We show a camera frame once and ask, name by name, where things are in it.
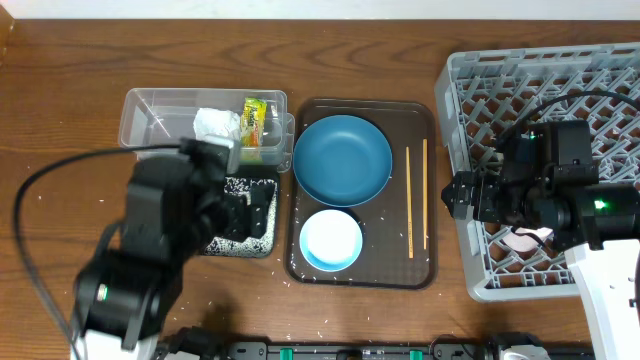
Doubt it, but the small light blue bowl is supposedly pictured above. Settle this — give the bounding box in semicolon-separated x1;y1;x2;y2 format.
299;209;364;272

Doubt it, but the brown serving tray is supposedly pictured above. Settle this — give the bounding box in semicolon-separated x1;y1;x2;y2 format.
286;99;439;290

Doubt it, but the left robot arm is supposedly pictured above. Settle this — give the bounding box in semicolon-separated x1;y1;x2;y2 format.
12;138;275;359

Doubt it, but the white napkin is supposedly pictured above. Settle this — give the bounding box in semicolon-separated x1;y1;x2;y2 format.
193;108;241;141

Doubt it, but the blue plate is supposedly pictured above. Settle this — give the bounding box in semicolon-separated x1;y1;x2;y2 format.
293;115;393;207

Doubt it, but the clear plastic bin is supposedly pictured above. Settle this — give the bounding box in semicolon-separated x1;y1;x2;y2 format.
119;88;295;173

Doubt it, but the pile of rice grains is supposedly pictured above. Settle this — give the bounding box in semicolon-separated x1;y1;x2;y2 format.
202;176;279;258

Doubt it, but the yellow green snack wrapper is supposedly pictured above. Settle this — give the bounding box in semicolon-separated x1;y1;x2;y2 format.
240;98;267;147

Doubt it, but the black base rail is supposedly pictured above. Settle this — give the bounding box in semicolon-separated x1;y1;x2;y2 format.
151;327;596;360

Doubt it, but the black plastic tray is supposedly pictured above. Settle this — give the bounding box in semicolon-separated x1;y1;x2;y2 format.
226;172;279;242

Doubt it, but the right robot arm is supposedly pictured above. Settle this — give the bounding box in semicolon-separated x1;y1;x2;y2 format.
441;92;639;359

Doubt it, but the grey dishwasher rack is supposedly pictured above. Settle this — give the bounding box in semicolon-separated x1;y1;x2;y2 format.
435;43;639;302

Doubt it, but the wooden chopstick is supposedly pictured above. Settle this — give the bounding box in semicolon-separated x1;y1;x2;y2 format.
405;146;414;259
422;138;429;251

